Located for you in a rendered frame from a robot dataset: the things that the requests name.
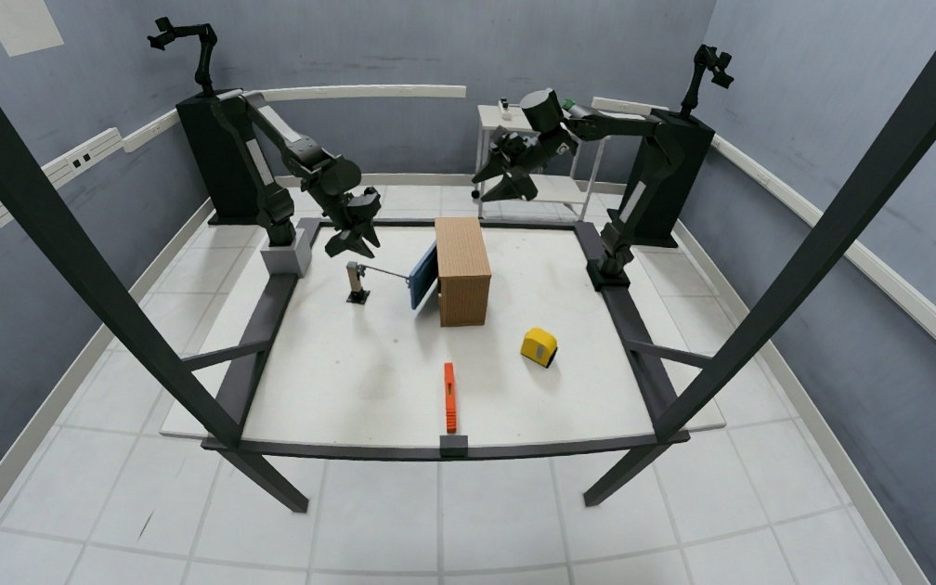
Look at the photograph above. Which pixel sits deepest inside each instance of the orange spirit level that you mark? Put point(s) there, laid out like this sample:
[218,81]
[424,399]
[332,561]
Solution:
[450,398]

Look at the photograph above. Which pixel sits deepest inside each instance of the yellow tape measure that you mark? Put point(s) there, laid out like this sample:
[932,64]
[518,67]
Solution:
[539,346]

